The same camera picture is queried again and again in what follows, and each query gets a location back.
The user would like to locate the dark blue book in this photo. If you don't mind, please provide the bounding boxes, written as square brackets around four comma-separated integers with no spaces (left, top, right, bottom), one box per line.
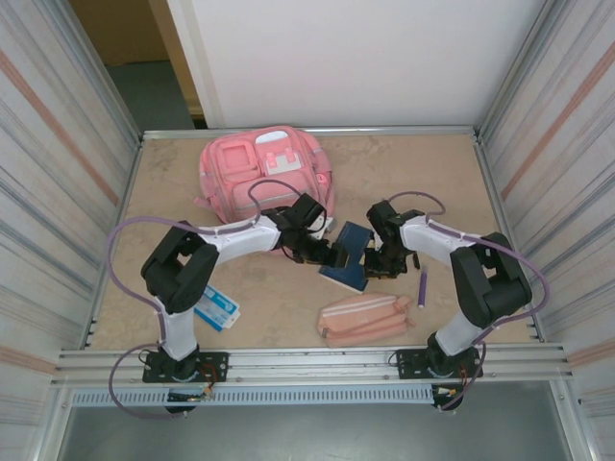
[317,221,376,294]

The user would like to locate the peach zip pencil case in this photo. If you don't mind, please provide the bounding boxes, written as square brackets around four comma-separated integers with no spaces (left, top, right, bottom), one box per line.
[316,295,415,348]

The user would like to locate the pink student backpack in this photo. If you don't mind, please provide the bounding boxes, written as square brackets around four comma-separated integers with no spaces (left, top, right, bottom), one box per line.
[193,125,336,228]

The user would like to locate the blue white packet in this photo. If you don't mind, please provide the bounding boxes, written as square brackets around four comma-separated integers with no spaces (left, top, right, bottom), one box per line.
[193,283,240,333]

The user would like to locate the small green circuit board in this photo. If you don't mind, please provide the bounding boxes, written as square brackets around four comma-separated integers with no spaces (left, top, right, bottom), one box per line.
[165,387,215,402]

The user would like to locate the brown wooden door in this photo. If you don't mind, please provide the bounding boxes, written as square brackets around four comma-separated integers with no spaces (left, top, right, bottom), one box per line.
[69,0,208,117]

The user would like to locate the thin aluminium table rail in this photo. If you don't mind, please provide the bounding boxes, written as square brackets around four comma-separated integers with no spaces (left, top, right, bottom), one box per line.
[141,125,481,141]

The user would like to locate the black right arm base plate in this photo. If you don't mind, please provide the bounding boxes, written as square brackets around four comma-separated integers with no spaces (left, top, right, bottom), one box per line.
[394,348,481,380]

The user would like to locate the wide aluminium mounting rail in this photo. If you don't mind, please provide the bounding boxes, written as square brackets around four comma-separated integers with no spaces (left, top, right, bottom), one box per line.
[50,343,576,388]

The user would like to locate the aluminium table side rail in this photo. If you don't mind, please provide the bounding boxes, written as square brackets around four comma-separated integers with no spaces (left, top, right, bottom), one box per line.
[85,133,146,350]
[473,133,547,343]

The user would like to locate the grey slotted cable duct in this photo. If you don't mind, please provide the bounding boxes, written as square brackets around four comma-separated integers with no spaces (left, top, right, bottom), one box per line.
[66,387,436,407]

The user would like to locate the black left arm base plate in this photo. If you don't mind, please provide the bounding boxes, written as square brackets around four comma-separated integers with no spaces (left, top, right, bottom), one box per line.
[142,352,230,384]

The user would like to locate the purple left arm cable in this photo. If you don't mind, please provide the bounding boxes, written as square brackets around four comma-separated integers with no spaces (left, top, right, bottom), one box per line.
[106,180,311,422]

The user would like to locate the aluminium frame post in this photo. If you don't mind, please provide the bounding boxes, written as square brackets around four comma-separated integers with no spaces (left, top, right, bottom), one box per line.
[478,0,564,140]
[60,0,145,145]

